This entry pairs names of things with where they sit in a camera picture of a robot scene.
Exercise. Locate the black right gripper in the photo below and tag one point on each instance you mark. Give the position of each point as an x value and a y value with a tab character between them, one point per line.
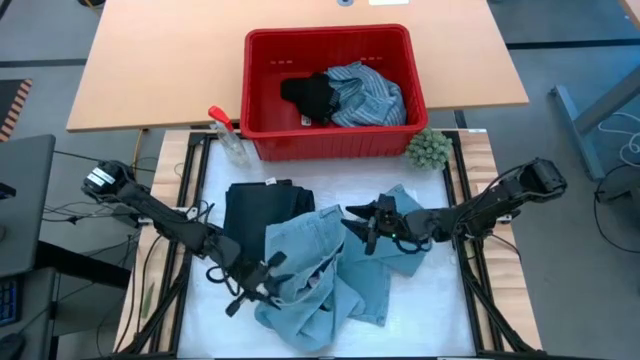
405	227

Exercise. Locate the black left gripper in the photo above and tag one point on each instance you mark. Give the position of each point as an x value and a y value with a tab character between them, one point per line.
252	275

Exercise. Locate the light blue jeans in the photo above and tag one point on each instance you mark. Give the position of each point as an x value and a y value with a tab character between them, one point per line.
310	250

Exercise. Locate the dark navy jeans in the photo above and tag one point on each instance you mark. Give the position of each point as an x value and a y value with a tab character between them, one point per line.
255	210

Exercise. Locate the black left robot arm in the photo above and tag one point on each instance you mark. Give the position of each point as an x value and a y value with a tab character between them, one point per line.
160	215

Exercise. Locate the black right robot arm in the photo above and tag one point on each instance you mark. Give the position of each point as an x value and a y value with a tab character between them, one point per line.
500	197

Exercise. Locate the red plastic laundry bin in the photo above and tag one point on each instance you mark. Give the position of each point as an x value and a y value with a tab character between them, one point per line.
330	145

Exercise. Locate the green artificial plant in pot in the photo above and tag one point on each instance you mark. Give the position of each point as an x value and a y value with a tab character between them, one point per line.
429	149

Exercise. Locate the blue striped shirt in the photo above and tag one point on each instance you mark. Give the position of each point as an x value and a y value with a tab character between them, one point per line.
370	100

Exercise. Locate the green strip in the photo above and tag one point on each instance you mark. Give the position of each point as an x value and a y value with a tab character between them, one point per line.
148	302

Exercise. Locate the black garment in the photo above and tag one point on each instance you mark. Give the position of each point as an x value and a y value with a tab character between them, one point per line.
310	97

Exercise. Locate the clear spray bottle red trigger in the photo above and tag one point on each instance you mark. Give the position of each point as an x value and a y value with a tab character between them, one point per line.
232	142

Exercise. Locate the light wooden desk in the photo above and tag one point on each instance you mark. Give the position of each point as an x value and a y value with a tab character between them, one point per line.
450	60

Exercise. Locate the white label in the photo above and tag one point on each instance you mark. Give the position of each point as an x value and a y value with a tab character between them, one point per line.
387	2

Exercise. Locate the grey metal table leg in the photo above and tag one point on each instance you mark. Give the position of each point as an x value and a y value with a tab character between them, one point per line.
575	125

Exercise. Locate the black round floor object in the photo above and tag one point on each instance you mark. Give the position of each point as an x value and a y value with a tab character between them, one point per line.
617	192

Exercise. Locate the grey side desk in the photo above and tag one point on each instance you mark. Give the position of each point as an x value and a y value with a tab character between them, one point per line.
25	210

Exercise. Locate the black keyboard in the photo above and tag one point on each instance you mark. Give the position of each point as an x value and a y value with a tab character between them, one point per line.
7	300

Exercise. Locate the black computer mouse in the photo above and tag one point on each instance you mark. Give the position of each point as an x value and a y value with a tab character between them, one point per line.
10	347

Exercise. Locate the black orange hazard-striped mat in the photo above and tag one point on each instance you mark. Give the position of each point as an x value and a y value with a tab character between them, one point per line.
12	110

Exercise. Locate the black aluminium table frame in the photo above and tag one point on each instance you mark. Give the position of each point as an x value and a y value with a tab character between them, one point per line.
175	320

